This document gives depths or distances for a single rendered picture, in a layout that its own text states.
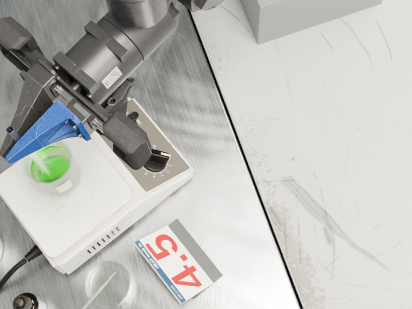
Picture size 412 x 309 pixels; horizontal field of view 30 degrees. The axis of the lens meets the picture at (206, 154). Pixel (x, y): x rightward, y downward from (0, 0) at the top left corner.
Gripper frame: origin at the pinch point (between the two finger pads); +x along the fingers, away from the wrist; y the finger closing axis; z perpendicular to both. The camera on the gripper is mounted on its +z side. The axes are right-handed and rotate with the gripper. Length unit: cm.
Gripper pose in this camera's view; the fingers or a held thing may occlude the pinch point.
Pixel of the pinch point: (31, 132)
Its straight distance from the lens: 73.0
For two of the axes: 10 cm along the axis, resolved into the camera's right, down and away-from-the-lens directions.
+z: 0.5, 2.9, 9.5
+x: -6.7, 7.2, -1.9
